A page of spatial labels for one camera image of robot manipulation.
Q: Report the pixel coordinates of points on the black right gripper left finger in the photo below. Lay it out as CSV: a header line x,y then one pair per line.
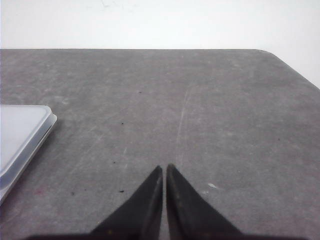
x,y
139,218

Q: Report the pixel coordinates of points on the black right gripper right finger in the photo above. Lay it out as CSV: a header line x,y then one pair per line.
x,y
189,216

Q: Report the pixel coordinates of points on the silver digital kitchen scale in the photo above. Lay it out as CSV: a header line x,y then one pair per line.
x,y
23,130

